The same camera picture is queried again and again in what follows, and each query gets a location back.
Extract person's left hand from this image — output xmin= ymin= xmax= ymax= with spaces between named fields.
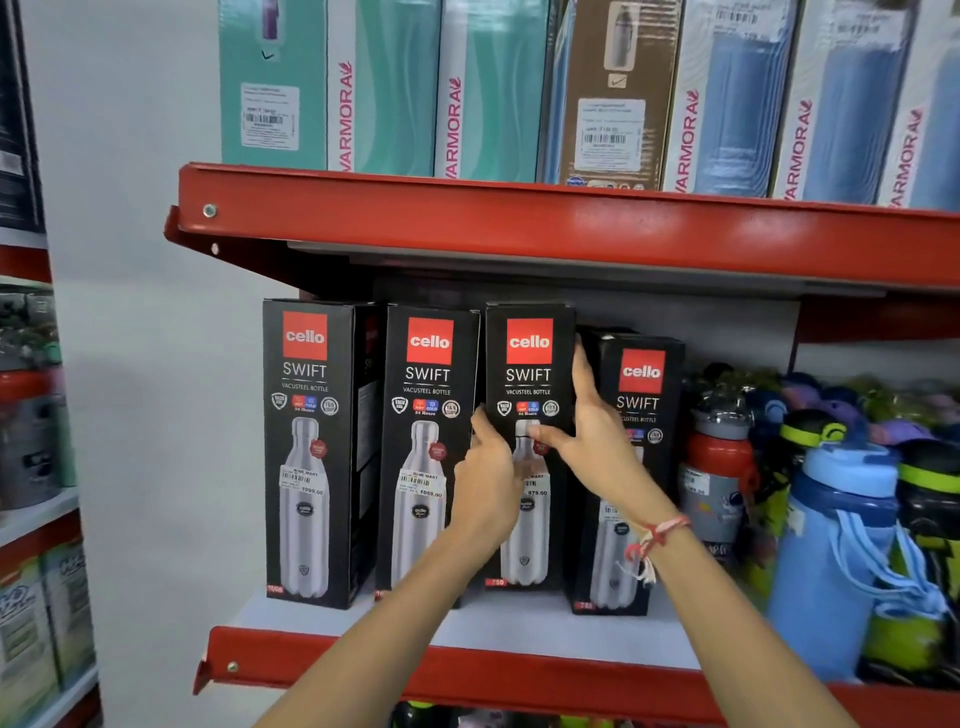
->
xmin=450 ymin=407 xmax=528 ymax=550

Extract person's right hand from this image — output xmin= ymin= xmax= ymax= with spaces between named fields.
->
xmin=528 ymin=333 xmax=678 ymax=528

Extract black steel bottle box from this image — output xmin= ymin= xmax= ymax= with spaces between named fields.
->
xmin=480 ymin=301 xmax=579 ymax=594
xmin=262 ymin=298 xmax=380 ymax=611
xmin=566 ymin=327 xmax=687 ymax=618
xmin=375 ymin=303 xmax=483 ymax=603

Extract person's left forearm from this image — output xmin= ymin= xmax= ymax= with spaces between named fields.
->
xmin=251 ymin=525 xmax=520 ymax=728

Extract person's right forearm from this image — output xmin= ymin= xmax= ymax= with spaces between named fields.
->
xmin=628 ymin=504 xmax=861 ymax=728

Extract red white thread wristband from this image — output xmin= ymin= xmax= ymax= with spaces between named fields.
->
xmin=624 ymin=514 xmax=693 ymax=586

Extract red grey kids bottle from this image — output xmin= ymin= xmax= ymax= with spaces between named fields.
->
xmin=677 ymin=396 xmax=760 ymax=571

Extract red metal shelf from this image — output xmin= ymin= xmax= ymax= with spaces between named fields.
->
xmin=192 ymin=581 xmax=960 ymax=728
xmin=163 ymin=162 xmax=960 ymax=342

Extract group of colourful bottles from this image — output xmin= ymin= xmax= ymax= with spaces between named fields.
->
xmin=684 ymin=361 xmax=960 ymax=451

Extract brown bottle box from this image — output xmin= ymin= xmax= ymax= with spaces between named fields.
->
xmin=558 ymin=0 xmax=685 ymax=192

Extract narrow blue bottle box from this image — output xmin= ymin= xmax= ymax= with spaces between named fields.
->
xmin=541 ymin=0 xmax=579 ymax=186

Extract teal bottle box white label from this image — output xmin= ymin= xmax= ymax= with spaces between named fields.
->
xmin=218 ymin=0 xmax=331 ymax=172

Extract white green printed box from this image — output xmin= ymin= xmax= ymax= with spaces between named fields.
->
xmin=41 ymin=536 xmax=99 ymax=690
xmin=0 ymin=558 xmax=61 ymax=728

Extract grey container red lid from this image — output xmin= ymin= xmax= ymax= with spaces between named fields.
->
xmin=0 ymin=367 xmax=63 ymax=513

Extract side shelf unit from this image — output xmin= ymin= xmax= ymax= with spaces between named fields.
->
xmin=0 ymin=225 xmax=103 ymax=728

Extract blue bottle with strap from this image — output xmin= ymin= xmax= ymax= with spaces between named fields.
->
xmin=765 ymin=441 xmax=950 ymax=684

